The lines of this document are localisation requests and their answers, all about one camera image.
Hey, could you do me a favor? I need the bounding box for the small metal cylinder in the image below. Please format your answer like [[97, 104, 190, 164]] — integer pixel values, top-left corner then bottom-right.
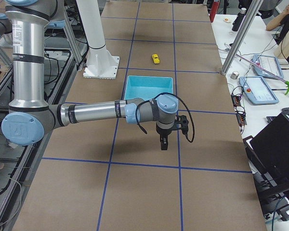
[[230, 71, 239, 79]]

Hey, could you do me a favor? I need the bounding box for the teach pendant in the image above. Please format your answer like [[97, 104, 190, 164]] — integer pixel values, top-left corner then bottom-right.
[[239, 76, 279, 105], [252, 54, 284, 79]]

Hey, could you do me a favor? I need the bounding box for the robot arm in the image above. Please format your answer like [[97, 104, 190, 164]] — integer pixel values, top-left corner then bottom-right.
[[1, 0, 195, 150], [0, 13, 13, 44]]

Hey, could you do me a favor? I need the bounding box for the near teach pendant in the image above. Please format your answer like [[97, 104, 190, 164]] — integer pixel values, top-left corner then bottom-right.
[[239, 76, 279, 105]]

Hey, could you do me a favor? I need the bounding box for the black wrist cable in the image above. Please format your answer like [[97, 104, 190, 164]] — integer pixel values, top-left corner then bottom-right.
[[135, 92, 197, 143]]

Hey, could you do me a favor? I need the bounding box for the yellow beetle toy car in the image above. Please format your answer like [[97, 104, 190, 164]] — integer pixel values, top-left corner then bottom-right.
[[152, 54, 160, 64]]

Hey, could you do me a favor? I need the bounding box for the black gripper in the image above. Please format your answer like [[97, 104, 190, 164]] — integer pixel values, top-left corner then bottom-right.
[[156, 115, 189, 151]]

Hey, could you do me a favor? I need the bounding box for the white camera pole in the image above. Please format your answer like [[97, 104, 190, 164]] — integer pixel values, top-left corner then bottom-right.
[[77, 0, 105, 50]]

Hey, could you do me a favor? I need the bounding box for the aluminium frame post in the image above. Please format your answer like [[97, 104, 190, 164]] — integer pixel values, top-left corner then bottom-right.
[[221, 0, 263, 76]]

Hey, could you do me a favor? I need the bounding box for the green grabber tool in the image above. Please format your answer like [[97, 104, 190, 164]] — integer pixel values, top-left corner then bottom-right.
[[236, 54, 289, 95]]

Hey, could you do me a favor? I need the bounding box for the brown paper table mat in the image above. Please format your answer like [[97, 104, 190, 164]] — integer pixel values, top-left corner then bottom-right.
[[13, 1, 266, 231]]

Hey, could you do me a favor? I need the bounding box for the light blue plastic bin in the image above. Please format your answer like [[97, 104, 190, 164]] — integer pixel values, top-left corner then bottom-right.
[[123, 75, 173, 100]]

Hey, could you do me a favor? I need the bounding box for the person forearm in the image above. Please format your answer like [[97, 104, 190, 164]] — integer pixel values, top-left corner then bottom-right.
[[266, 5, 289, 31]]

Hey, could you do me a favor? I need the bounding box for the black laptop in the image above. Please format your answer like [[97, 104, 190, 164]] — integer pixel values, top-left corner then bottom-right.
[[250, 113, 289, 180]]

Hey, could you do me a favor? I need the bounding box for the black water bottle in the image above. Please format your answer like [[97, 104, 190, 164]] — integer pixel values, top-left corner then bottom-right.
[[232, 8, 247, 32]]

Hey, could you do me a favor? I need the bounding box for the far teach pendant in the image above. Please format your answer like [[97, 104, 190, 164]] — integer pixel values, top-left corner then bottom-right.
[[252, 54, 284, 79]]

